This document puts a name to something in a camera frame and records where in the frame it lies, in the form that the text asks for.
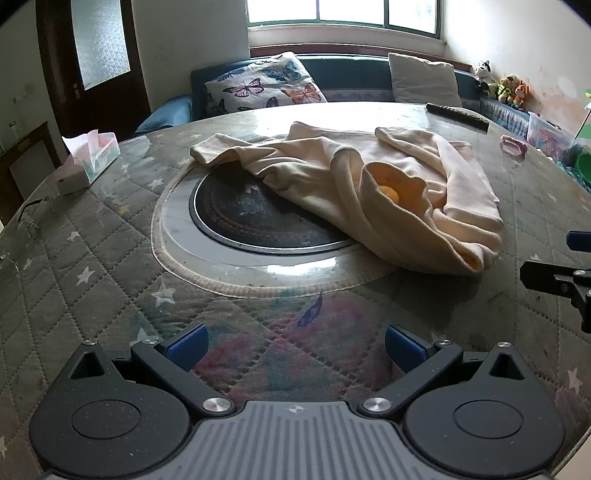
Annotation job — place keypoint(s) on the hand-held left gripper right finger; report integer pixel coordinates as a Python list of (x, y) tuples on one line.
[(405, 348)]

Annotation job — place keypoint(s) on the cream sweater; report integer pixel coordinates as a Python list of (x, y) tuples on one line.
[(415, 184)]

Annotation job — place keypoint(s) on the clear plastic container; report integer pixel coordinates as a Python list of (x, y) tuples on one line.
[(549, 134)]

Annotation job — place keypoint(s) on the dark door with frosted glass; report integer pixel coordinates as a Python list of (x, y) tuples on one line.
[(99, 46)]

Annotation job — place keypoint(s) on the green framed window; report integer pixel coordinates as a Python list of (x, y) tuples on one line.
[(323, 11)]

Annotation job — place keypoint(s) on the butterfly print pillow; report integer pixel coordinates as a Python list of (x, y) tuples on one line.
[(263, 85)]

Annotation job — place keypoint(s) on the black and white plush cow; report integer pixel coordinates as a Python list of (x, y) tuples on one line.
[(482, 74)]

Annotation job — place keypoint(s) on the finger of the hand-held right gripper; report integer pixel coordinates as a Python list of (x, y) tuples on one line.
[(581, 241), (554, 279)]

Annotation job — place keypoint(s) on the orange plush toy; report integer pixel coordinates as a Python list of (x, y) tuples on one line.
[(521, 94)]

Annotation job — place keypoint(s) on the small pink item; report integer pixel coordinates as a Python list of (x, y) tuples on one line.
[(515, 145)]

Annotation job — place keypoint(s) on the tissue box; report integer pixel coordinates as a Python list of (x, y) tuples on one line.
[(92, 161)]

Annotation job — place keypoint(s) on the stuffed toys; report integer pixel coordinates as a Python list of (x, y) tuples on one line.
[(505, 90)]

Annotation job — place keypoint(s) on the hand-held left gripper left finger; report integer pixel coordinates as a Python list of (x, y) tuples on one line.
[(187, 346)]

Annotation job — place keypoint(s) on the round black cooktop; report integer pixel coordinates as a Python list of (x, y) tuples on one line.
[(249, 217)]

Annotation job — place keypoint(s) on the blue sofa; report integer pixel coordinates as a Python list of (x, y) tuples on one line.
[(351, 76)]

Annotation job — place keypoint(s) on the plain white pillow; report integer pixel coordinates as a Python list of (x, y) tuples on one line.
[(422, 78)]

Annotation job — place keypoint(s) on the black remote control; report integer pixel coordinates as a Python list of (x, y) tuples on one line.
[(457, 115)]

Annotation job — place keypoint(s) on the green bowl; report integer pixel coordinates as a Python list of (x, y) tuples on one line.
[(584, 168)]

